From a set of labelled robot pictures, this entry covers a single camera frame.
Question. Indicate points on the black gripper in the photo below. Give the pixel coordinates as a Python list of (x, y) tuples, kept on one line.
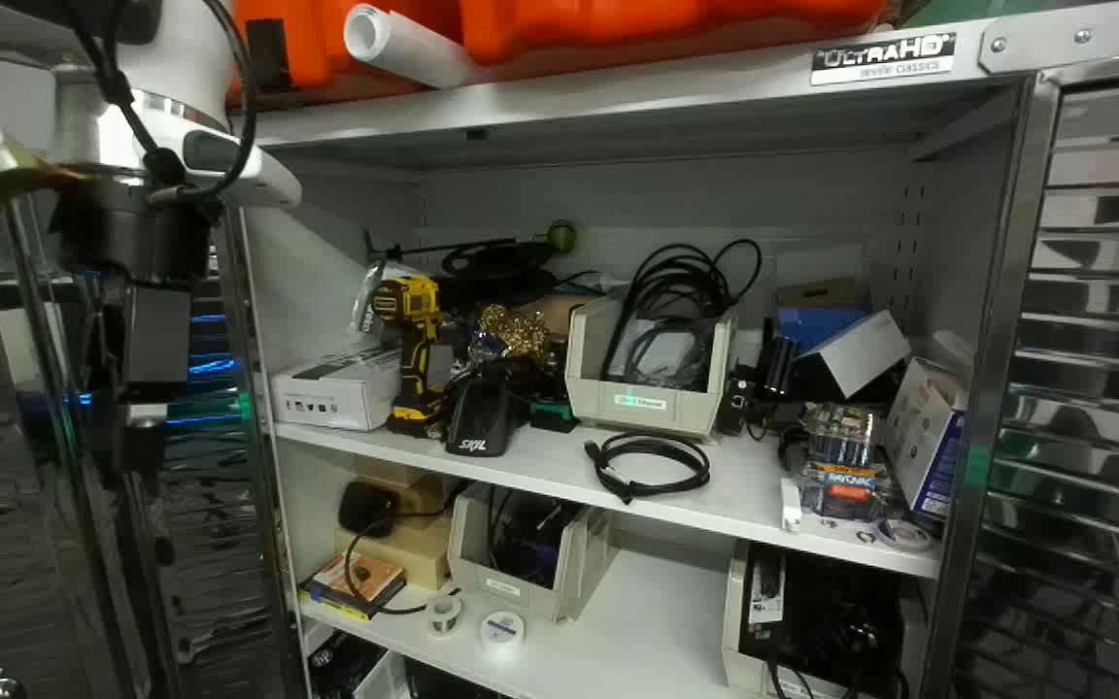
[(151, 323)]

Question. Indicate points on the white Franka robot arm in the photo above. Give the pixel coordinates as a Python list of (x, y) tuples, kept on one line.
[(182, 58)]

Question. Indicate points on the white flat device box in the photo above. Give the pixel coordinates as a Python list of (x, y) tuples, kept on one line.
[(331, 391)]

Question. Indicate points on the light wooden box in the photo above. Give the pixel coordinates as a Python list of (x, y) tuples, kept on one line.
[(421, 528)]

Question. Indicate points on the black tool with green end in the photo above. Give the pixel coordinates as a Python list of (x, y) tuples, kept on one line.
[(493, 253)]

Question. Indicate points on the beige plastic tool box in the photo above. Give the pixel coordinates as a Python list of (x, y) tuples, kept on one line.
[(642, 407)]

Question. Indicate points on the blue cardboard box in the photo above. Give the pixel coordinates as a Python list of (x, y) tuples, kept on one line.
[(816, 323)]

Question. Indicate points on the black and white box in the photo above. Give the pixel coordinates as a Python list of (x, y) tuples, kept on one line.
[(860, 350)]

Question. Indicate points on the white band-aid box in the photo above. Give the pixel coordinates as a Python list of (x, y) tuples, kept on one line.
[(926, 432)]

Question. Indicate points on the black rounded device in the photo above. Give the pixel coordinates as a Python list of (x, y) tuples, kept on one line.
[(366, 504)]

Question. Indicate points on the black battery charger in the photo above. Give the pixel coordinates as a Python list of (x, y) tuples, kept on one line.
[(482, 411)]

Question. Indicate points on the white rolled tube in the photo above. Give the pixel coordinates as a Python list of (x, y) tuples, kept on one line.
[(396, 40)]

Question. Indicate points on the small tape roll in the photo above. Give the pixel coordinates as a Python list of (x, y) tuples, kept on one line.
[(444, 607)]

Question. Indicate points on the small green object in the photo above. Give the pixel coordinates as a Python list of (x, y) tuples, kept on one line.
[(553, 415)]

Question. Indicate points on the white lower shelf device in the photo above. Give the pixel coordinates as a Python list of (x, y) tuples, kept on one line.
[(506, 586)]

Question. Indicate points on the white round disc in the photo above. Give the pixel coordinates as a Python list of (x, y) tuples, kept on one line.
[(501, 630)]

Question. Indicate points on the orange plastic container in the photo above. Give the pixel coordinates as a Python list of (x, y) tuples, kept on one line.
[(546, 26)]

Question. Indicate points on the stainless steel shelf cabinet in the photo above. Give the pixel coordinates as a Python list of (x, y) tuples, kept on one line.
[(663, 117)]

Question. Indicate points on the black cylindrical device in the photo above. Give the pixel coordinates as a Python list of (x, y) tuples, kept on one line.
[(768, 370)]

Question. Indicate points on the battery blister pack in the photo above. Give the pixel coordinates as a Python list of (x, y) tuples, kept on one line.
[(842, 460)]

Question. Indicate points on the reflective steel cabinet door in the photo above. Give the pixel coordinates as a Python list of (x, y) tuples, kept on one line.
[(1089, 391)]

